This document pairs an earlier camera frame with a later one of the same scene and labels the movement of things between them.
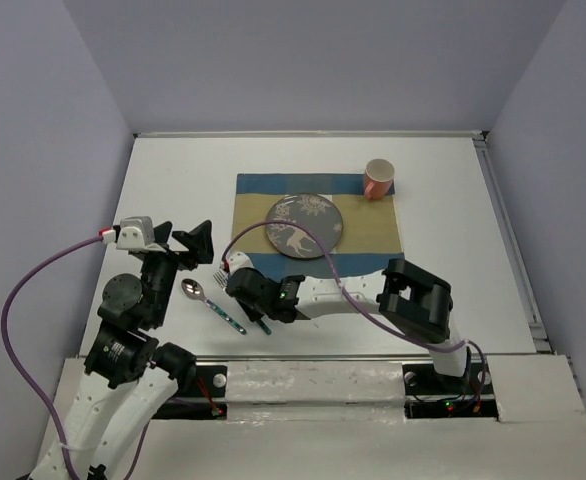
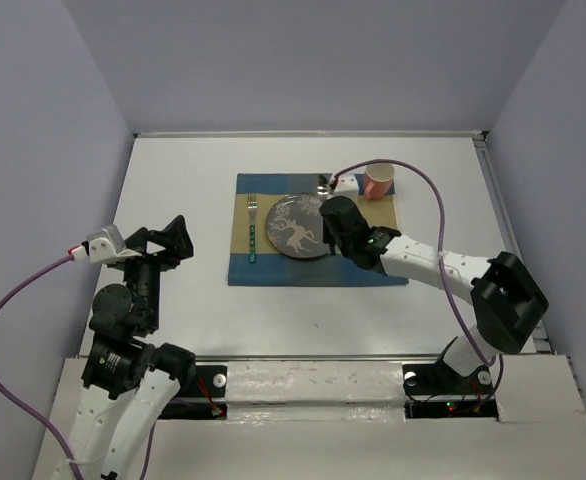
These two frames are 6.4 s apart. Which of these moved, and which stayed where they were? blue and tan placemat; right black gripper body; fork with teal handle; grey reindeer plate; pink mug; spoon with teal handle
Moved: fork with teal handle; right black gripper body; spoon with teal handle
Stayed: pink mug; grey reindeer plate; blue and tan placemat
